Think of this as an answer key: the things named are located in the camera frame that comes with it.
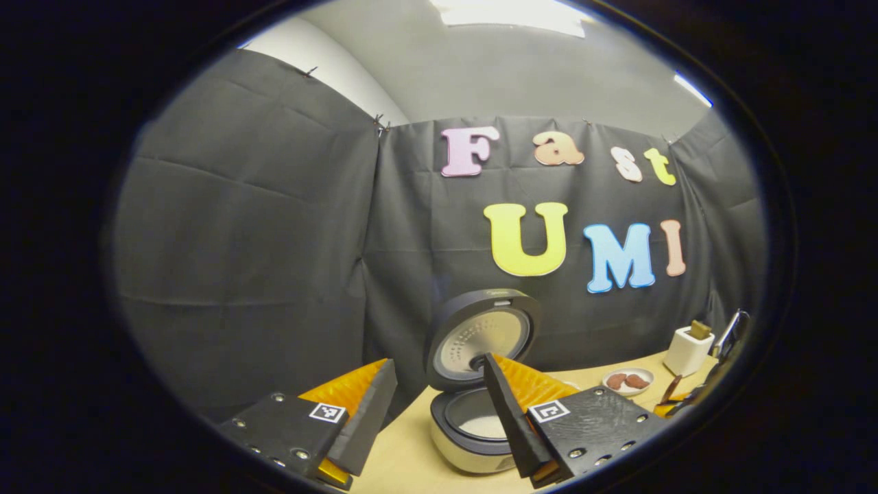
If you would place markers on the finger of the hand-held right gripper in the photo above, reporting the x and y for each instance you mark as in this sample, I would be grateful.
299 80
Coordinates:
671 410

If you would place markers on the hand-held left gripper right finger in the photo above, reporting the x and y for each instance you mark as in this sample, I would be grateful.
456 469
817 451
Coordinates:
511 425

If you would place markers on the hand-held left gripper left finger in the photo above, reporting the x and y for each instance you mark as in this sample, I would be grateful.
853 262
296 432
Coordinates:
367 425

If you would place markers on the dark lidded rice cooker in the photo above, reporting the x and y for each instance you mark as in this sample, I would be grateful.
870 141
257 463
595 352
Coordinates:
473 343

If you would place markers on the brown toast slice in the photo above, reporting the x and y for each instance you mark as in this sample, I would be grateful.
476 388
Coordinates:
699 330

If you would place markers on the reddish meat piece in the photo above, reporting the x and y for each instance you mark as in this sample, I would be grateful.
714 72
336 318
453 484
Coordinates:
617 381
638 381

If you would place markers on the white round plate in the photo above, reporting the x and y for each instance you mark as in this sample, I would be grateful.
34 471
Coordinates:
627 392

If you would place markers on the white toaster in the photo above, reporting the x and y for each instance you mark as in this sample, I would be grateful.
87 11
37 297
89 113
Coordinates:
684 353

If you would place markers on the black backdrop cloth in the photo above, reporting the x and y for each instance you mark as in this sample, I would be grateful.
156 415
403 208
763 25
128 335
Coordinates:
260 240

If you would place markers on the large ceiling light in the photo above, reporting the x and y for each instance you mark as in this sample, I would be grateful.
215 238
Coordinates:
514 14

